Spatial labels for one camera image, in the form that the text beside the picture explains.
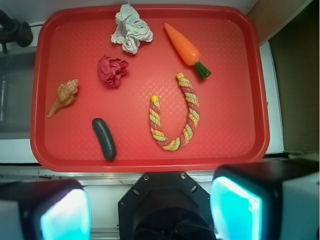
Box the black octagonal mount plate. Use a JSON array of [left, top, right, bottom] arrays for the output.
[[118, 172, 217, 240]]

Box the orange plastic toy carrot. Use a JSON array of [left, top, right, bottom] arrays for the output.
[[164, 23, 212, 80]]

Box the crumpled white paper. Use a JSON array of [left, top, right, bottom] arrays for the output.
[[110, 3, 154, 55]]

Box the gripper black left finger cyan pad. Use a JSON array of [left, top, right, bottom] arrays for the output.
[[0, 179, 92, 240]]

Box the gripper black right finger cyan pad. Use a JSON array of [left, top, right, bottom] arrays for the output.
[[209, 159, 320, 240]]

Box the red plastic tray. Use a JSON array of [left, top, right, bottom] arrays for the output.
[[30, 5, 270, 172]]

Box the multicoloured twisted rope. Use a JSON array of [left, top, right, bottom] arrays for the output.
[[149, 72, 201, 152]]

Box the dark grey oblong capsule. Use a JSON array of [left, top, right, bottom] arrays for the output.
[[91, 117, 117, 161]]

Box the tan spiral seashell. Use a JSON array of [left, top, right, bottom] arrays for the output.
[[47, 79, 79, 118]]

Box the black clamp knob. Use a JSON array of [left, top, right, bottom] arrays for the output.
[[0, 10, 33, 54]]

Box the crumpled red paper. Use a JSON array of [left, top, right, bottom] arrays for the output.
[[97, 55, 129, 88]]

